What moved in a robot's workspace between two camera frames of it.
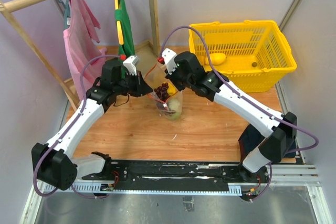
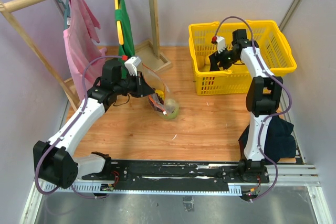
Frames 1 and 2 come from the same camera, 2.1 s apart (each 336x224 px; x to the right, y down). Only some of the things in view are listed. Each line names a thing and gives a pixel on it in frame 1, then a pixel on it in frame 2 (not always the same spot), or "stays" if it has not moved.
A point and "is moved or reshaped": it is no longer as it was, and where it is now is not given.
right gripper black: [171, 77] -> [213, 58]
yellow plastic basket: [254, 55] stays
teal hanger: [66, 11] stays
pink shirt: [81, 43] stays
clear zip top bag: [168, 98] is moved or reshaped
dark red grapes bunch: [161, 91] -> [157, 102]
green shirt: [127, 49] stays
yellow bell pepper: [171, 89] -> [160, 93]
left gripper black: [142, 87] stays
